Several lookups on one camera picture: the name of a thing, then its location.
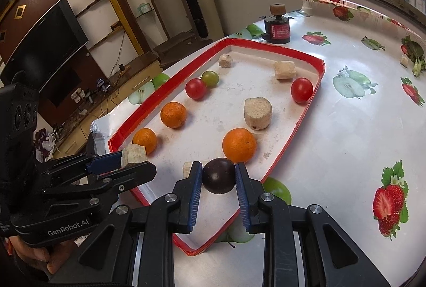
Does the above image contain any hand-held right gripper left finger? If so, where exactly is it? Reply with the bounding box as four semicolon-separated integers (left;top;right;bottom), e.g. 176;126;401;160
50;161;203;287

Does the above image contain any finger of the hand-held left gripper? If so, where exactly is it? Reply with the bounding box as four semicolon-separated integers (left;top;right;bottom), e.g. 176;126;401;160
43;161;157;205
35;151;122;188

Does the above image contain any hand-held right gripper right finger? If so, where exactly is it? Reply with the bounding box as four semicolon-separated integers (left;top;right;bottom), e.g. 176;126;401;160
235;162;391;287

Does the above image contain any dark purple plum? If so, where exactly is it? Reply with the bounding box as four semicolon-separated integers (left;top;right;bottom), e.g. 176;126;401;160
203;157;236;195

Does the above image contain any red rimmed white tray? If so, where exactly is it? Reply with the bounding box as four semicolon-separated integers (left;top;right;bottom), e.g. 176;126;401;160
107;38;325;257

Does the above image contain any large round cork block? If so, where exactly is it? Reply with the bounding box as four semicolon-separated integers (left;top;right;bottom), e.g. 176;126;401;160
244;97;272;131

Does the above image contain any red tomato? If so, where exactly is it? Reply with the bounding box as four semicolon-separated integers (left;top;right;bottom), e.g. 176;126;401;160
185;78;207;100
290;77;314;104

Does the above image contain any green tomato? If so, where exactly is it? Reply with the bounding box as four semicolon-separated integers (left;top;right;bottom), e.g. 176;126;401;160
201;71;219;88

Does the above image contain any person's left hand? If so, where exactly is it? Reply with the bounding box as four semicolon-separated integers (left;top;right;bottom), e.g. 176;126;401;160
5;235;77;276

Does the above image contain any clear plastic bag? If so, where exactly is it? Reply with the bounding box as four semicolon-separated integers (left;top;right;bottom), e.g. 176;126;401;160
91;119;109;158

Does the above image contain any small orange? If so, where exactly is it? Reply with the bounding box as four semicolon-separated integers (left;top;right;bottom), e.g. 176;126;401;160
132;128;158;155
160;102;187;129

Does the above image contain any large orange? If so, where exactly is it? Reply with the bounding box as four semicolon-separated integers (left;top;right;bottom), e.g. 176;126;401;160
222;128;257;163

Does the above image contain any fruit print tablecloth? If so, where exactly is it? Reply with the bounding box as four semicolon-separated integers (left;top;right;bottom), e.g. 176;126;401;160
90;0;426;287

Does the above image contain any black flat television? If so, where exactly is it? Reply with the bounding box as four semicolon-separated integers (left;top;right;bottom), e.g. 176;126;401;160
0;0;90;95

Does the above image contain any black jar with red label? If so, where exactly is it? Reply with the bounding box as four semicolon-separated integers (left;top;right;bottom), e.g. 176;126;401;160
261;15;293;44

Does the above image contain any green leafy vegetable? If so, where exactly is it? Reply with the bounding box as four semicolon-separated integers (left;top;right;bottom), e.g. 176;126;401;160
401;35;426;76

